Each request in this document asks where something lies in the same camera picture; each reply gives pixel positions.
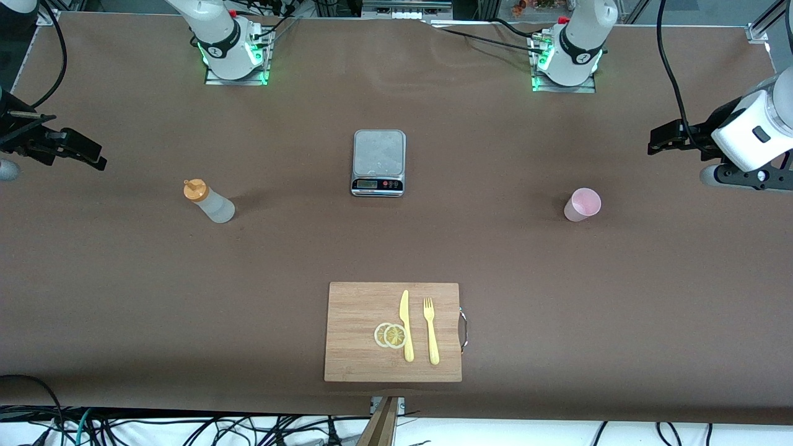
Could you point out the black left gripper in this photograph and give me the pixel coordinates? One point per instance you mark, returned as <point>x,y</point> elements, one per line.
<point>700,134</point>

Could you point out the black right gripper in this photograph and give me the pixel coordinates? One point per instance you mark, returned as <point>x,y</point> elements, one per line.
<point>18,135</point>

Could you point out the pink plastic cup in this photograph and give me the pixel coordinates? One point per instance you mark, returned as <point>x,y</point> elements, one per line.
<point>582,204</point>

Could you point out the clear sauce bottle orange cap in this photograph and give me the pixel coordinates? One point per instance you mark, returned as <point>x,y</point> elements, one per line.
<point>217,207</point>

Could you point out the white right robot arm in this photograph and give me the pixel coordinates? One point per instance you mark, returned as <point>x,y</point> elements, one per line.
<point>217,31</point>

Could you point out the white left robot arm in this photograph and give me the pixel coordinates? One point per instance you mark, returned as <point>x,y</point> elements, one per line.
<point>582,37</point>

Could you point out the silver digital kitchen scale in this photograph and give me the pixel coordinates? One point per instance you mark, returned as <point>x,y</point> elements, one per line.
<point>378,155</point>

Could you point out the yellow plastic fork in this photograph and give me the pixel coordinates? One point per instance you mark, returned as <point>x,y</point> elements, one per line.
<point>433,341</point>

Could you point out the yellow plastic knife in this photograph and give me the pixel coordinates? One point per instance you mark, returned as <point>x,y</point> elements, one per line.
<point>408,341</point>

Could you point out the yellow lemon slice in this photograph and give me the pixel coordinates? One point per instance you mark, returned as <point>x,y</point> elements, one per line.
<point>378,335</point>
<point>395,336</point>

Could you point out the wooden cutting board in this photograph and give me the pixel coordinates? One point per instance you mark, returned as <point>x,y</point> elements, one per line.
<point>353,334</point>

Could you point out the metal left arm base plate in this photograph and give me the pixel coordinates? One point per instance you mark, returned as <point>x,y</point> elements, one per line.
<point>585,88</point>

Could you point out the aluminium frame corner bracket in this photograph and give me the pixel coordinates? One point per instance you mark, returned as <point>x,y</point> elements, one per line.
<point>757,31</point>
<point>46,17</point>

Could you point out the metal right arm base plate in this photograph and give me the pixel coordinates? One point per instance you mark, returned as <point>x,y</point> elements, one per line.
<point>214,80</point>

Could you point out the grey metal frame rail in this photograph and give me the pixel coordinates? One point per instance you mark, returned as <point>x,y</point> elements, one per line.
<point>406,7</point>

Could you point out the metal table edge bracket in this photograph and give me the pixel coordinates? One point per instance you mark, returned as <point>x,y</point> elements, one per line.
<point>401,406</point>

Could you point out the wooden post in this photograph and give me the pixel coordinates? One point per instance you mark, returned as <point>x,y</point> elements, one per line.
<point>379,430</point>

